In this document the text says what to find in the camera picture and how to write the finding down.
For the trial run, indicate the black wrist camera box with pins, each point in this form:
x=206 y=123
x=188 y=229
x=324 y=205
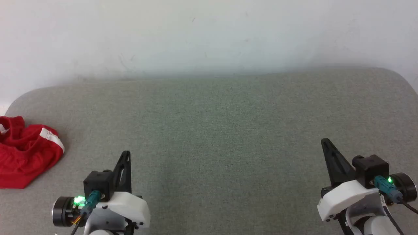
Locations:
x=98 y=182
x=370 y=168

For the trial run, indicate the grey fabric sofa cushion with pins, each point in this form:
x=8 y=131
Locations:
x=209 y=147

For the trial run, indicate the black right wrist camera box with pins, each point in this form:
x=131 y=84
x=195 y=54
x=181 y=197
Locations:
x=370 y=168

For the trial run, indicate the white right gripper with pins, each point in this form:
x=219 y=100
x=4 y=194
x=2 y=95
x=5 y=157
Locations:
x=343 y=197

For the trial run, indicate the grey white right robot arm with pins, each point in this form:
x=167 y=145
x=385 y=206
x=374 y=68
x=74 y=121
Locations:
x=375 y=226

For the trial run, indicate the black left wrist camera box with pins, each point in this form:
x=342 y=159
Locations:
x=98 y=182

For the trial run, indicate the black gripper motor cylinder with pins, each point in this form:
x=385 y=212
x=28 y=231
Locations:
x=62 y=212
x=406 y=187

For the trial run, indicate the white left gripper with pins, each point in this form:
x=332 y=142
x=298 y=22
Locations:
x=135 y=210

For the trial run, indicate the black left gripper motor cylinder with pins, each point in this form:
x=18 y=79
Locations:
x=62 y=212

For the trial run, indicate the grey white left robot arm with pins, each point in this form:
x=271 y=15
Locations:
x=104 y=223

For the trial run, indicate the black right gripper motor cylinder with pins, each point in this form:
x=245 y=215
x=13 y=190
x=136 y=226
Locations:
x=406 y=187

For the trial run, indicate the red basketball shorts white trim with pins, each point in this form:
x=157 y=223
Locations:
x=23 y=160

